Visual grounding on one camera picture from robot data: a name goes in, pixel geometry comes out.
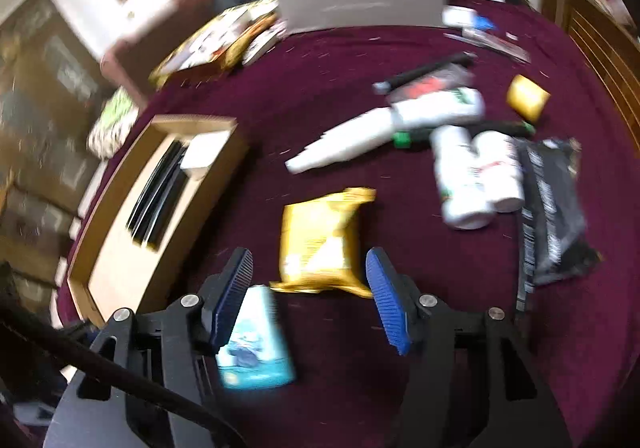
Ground green white patterned cloth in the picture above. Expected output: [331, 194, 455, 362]
[87, 87, 141, 159]

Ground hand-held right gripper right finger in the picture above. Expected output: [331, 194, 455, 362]
[365, 248, 573, 448]

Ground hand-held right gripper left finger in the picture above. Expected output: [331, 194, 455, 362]
[44, 246, 254, 448]

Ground yellow snack packet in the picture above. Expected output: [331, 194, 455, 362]
[270, 187, 377, 299]

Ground white bottle green label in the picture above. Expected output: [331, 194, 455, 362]
[389, 87, 487, 130]

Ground wooden cabinet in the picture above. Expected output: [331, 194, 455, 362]
[542, 0, 640, 149]

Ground gold tray box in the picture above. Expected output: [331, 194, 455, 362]
[150, 0, 281, 89]

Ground maroon blanket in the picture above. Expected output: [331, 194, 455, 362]
[50, 0, 640, 448]

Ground black foil packet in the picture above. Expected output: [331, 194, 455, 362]
[515, 138, 603, 314]

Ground white bottle red label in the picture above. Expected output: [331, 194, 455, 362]
[475, 132, 525, 214]

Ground small white box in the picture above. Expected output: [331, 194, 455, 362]
[181, 135, 232, 179]

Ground small white carton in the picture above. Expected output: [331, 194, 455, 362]
[442, 6, 481, 26]

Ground black marker green cap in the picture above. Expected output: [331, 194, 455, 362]
[392, 121, 536, 149]

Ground clear pen packet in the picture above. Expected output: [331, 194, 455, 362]
[445, 28, 531, 62]

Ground red clear packet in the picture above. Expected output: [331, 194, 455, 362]
[395, 68, 473, 102]

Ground black cable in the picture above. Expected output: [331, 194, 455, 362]
[0, 301, 248, 448]

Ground blue tissue packet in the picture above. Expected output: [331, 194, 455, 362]
[216, 284, 297, 391]

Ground black foam tube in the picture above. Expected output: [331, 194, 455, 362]
[147, 168, 191, 249]
[126, 141, 176, 234]
[134, 143, 183, 241]

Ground white spray bottle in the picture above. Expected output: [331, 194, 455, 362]
[285, 107, 403, 175]

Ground white plastic bottle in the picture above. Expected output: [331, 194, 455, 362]
[431, 125, 493, 231]

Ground cardboard box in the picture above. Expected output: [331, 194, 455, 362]
[66, 114, 249, 329]

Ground black marker pen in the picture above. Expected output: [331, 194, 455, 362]
[372, 52, 476, 95]

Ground glass display cabinet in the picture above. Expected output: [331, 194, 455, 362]
[0, 0, 121, 329]

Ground yellow tape roll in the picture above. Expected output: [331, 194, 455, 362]
[506, 74, 551, 124]

